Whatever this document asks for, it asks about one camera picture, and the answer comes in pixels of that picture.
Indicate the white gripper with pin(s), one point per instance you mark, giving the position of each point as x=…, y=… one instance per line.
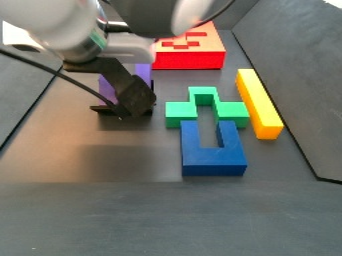
x=125, y=46

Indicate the purple U-shaped block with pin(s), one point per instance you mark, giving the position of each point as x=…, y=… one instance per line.
x=137, y=69

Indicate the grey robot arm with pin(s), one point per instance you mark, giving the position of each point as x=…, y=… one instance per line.
x=83, y=29

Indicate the black L-shaped fixture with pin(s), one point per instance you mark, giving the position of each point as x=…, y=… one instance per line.
x=101, y=109

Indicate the red board with cutouts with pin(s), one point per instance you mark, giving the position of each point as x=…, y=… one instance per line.
x=197, y=50

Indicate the green cross-shaped block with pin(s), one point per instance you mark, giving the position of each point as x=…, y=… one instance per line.
x=205, y=96

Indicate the blue U-shaped block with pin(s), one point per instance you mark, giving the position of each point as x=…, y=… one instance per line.
x=211, y=161

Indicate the yellow long bar block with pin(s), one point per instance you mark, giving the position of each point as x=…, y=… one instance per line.
x=265, y=119

